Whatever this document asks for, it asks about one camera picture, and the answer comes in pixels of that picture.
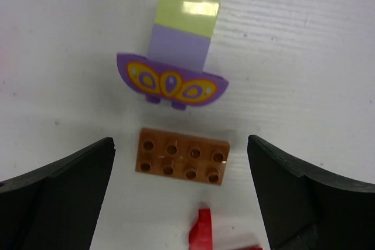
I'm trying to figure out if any orange lego plate right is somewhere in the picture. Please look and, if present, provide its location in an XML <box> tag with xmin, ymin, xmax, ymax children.
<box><xmin>135</xmin><ymin>128</ymin><xmax>230</xmax><ymax>185</ymax></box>

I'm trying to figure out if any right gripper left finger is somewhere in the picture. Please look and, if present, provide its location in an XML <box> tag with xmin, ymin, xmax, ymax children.
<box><xmin>1</xmin><ymin>137</ymin><xmax>115</xmax><ymax>249</ymax></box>

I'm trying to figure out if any purple lego assembly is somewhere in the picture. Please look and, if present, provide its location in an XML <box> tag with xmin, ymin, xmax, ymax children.
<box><xmin>117</xmin><ymin>0</ymin><xmax>229</xmax><ymax>110</ymax></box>

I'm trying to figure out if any red lego brick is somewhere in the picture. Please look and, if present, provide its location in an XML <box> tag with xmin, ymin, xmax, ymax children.
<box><xmin>213</xmin><ymin>233</ymin><xmax>263</xmax><ymax>250</ymax></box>

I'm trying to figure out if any red lego slope piece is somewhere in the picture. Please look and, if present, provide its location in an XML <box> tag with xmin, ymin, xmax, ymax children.
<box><xmin>188</xmin><ymin>203</ymin><xmax>213</xmax><ymax>250</ymax></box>

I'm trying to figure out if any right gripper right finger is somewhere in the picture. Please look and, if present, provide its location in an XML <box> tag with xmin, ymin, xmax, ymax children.
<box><xmin>247</xmin><ymin>135</ymin><xmax>374</xmax><ymax>249</ymax></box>

